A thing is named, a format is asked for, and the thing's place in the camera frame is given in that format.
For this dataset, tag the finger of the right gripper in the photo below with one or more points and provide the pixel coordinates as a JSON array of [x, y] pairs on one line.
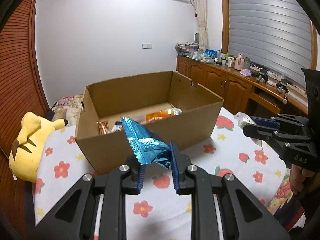
[[270, 121], [267, 133]]

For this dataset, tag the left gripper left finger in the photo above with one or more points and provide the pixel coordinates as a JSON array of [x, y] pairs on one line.
[[94, 207]]

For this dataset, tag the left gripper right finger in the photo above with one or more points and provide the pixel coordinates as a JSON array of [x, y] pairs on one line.
[[221, 207]]

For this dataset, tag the copper foil candy wrapper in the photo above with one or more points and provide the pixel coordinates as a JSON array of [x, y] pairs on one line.
[[103, 127]]

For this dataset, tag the teal foil snack wrapper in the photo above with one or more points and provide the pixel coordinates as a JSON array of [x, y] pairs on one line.
[[146, 145]]

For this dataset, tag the orange white long snack packet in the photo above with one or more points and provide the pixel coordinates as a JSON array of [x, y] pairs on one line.
[[164, 114]]

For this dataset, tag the small white blue snack pouch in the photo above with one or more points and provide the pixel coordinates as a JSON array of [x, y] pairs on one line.
[[118, 126]]

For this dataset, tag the person right hand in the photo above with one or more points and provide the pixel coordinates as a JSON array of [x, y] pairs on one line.
[[297, 178]]

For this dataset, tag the wooden side cabinet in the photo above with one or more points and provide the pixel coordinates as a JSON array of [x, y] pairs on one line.
[[240, 93]]

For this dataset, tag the pink kettle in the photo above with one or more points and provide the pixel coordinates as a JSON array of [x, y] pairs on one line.
[[239, 62]]

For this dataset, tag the yellow pikachu plush toy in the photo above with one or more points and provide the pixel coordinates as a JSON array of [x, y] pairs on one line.
[[26, 150]]

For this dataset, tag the floral white bed blanket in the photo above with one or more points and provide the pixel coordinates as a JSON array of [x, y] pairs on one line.
[[158, 212]]

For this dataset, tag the grey window blind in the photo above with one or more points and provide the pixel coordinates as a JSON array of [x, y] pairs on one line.
[[272, 33]]

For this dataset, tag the blue white box on cabinet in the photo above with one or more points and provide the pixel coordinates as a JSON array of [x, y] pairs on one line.
[[211, 53]]

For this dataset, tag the brown cardboard box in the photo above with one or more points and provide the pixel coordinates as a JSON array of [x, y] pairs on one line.
[[168, 103]]

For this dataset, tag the wooden louvered wardrobe door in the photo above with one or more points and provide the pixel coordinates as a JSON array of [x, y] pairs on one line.
[[21, 92]]

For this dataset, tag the beige curtain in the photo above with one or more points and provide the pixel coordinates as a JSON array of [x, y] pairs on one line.
[[202, 20]]

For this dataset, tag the white wall switch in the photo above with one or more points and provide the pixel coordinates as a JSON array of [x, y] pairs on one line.
[[146, 46]]

